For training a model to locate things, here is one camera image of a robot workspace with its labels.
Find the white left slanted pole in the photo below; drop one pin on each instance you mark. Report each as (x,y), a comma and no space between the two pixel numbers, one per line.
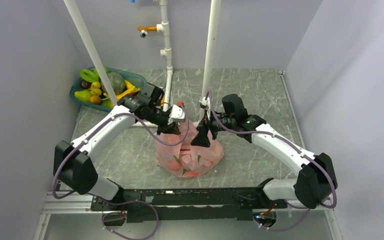
(85,36)

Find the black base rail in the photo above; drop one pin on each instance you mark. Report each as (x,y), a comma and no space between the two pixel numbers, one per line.
(239,203)

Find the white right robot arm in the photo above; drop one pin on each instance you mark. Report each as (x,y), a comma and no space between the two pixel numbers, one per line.
(315,183)

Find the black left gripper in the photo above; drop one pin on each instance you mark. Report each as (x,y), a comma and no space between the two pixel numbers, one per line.
(172,129)

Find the yellow banana bunch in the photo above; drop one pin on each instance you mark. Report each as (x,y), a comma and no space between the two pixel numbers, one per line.
(95,88)

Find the yellow banana in basket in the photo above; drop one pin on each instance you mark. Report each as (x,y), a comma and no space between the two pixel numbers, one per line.
(130,89)

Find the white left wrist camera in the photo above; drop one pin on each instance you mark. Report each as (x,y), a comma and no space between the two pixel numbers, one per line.
(177,115)

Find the white pvc pipe assembly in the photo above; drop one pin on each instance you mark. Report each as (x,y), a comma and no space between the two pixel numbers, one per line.
(164,29)

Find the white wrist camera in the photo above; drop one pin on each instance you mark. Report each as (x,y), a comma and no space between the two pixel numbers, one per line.
(177,115)
(205,104)

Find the orange faucet valve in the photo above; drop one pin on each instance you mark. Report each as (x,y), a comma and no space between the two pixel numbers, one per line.
(144,30)

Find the green banana bunch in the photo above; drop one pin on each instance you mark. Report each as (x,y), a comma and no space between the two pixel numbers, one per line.
(89,76)

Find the green mango fake fruit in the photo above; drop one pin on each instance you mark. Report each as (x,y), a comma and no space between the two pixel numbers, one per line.
(83,95)

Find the small orange fake fruit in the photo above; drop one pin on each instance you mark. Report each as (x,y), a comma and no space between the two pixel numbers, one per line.
(95,99)

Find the green melon fake fruit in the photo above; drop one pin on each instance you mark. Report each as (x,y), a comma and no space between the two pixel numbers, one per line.
(117,82)

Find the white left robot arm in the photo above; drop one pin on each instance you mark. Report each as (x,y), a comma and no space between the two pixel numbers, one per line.
(74,161)

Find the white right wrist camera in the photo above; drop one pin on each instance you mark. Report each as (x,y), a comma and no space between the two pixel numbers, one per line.
(205,104)

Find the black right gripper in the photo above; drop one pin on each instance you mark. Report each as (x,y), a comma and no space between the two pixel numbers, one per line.
(206,124)

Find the dark plum fake fruit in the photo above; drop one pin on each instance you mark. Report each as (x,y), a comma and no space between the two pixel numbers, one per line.
(85,85)

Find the aluminium frame rail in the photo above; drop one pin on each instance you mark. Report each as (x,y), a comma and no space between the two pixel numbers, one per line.
(72,204)

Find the pink peach-print plastic bag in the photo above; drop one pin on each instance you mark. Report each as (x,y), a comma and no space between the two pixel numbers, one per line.
(175,153)

